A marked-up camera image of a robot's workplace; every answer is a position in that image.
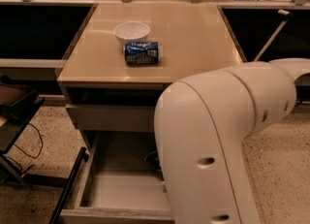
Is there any blue chip bag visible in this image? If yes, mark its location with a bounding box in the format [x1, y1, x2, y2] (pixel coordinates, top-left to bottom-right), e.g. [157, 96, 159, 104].
[144, 151, 161, 171]

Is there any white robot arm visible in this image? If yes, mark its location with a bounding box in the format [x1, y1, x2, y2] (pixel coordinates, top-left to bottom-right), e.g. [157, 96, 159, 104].
[154, 61, 295, 224]

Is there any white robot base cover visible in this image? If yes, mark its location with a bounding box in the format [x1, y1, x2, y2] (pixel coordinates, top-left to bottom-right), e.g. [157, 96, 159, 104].
[271, 58, 310, 86]

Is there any grey drawer cabinet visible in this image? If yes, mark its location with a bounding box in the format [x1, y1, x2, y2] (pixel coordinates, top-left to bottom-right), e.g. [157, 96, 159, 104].
[56, 2, 245, 224]

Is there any closed upper drawer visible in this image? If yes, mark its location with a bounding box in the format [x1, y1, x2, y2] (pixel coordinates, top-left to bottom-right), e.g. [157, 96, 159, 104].
[66, 104, 155, 132]

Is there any open middle drawer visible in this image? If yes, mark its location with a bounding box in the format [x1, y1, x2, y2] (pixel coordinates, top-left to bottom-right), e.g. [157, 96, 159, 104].
[61, 132, 174, 224]

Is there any blue soda can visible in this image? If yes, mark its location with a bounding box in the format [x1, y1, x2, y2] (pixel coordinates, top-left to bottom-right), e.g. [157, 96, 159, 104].
[123, 42, 160, 65]

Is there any white bowl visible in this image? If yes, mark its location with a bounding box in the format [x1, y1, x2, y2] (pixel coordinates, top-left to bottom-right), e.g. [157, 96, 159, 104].
[114, 21, 150, 46]

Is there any black cart at left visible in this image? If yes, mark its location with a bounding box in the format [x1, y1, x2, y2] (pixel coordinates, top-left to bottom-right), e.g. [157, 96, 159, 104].
[0, 76, 89, 224]

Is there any white rod with cap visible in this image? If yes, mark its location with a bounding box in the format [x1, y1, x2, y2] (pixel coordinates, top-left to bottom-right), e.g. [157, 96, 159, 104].
[254, 9, 293, 62]

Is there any black cable on floor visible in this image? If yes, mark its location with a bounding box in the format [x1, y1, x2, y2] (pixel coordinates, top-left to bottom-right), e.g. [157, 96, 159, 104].
[3, 122, 44, 177]

